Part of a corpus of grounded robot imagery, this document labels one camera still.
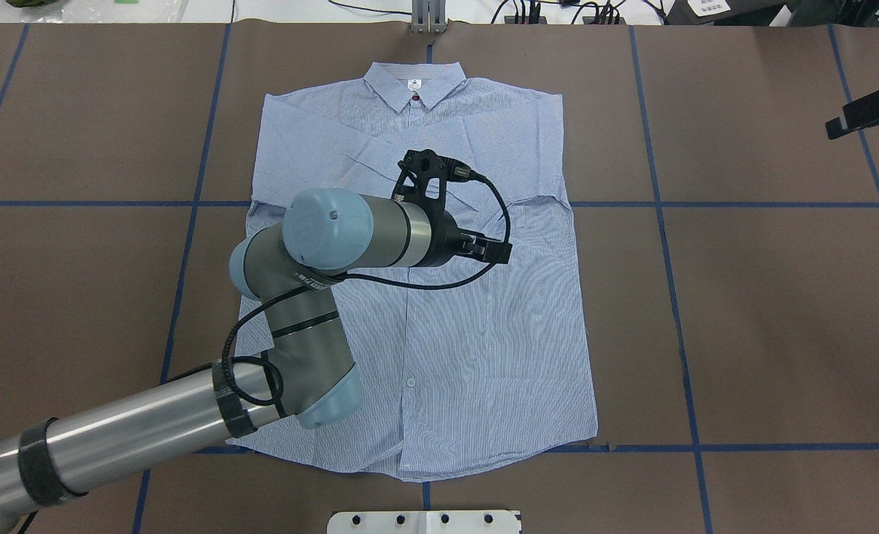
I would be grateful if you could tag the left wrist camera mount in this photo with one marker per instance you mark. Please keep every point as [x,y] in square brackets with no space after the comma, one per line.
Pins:
[424,177]

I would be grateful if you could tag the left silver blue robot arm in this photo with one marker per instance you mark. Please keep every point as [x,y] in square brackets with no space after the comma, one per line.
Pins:
[287,357]

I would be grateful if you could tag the black box white label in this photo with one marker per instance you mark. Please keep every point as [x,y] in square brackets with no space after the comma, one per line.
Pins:
[723,13]

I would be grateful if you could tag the olive green pouch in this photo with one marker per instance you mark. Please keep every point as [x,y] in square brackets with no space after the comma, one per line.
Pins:
[29,4]

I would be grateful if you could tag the clear plastic bag green print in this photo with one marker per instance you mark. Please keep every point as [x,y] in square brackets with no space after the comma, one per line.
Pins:
[121,12]

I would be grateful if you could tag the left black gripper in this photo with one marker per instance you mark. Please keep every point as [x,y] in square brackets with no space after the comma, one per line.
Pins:
[444,239]

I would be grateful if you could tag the white central pedestal column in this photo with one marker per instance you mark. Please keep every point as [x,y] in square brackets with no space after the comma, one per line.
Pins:
[426,521]

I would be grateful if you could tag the light blue striped shirt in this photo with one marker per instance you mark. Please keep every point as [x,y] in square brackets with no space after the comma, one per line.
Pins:
[457,381]

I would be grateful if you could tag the aluminium frame post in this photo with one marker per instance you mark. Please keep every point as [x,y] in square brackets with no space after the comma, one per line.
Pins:
[429,17]

